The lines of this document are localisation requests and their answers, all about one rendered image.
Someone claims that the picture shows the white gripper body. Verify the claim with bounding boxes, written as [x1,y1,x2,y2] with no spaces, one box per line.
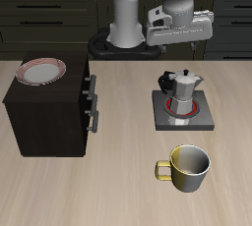
[145,10,215,47]

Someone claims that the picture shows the silver moka pot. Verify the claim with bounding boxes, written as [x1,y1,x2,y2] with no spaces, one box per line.
[157,69,205,127]

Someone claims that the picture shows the dark grey stove plate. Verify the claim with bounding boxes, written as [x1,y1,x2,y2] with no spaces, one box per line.
[151,89,216,132]

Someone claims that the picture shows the dark kitchen cupboards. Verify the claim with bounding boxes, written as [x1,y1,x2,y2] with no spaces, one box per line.
[0,0,252,62]

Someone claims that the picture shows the white plate with red rim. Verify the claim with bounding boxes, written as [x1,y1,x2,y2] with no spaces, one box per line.
[15,57,68,86]

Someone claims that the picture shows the yellow and white mug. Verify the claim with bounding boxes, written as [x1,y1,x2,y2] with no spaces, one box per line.
[155,143,213,194]

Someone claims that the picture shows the dark wooden cabinet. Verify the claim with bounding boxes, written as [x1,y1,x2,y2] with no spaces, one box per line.
[2,51,99,158]

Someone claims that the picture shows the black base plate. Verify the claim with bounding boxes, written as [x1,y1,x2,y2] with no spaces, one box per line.
[88,28,162,58]

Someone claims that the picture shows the grey cabinet drawer handle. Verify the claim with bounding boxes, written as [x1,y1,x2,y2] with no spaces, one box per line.
[86,109,99,135]
[83,74,97,99]
[85,93,99,117]

